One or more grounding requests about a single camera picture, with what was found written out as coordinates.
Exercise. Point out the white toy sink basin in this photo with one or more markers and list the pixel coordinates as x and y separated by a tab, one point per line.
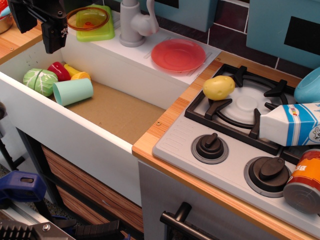
130	93

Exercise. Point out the orange toy fruit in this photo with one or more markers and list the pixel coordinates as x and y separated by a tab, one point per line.
81	75

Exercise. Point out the grey toy faucet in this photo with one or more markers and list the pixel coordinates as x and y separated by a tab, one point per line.
135	26

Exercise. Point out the black stove grate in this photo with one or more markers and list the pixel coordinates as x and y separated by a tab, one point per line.
238	116

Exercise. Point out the orange transparent bowl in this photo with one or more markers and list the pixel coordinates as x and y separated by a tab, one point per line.
87	18

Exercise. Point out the green plastic container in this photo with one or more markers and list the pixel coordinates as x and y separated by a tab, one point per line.
106	32

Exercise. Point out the yellow toy banana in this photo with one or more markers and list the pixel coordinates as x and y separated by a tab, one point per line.
71	70

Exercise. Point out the small metal pot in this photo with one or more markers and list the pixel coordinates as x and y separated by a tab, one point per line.
6	23

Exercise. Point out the left black stove knob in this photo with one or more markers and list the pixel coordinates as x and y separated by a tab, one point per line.
209	147

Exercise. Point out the light blue bowl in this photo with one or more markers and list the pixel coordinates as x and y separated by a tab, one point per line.
308	90

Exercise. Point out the green toy cabbage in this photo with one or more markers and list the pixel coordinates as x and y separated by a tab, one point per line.
40	80

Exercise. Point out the red toy pepper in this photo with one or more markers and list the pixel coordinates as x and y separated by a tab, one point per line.
60	71

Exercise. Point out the black stove knob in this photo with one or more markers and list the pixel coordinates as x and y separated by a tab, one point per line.
267	175
209	147

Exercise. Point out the blue clamp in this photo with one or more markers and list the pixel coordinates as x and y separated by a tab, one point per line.
21	186

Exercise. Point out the yellow toy potato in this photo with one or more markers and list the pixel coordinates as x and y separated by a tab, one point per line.
218	87

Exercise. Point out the red plastic plate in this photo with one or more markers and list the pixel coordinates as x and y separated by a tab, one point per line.
178	55

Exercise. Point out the orange toy can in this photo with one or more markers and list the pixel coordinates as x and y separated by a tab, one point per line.
302	190

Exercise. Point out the right black stove knob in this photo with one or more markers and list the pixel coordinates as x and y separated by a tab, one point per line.
267	175

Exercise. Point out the white blue milk carton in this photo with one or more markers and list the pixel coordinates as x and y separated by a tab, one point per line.
292	125

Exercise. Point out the black oven door handle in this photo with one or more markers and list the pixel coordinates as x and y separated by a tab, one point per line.
177	221

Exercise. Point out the mint green plastic cup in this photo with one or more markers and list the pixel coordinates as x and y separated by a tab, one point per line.
72	91

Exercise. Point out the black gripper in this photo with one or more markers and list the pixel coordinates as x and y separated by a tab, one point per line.
50	13

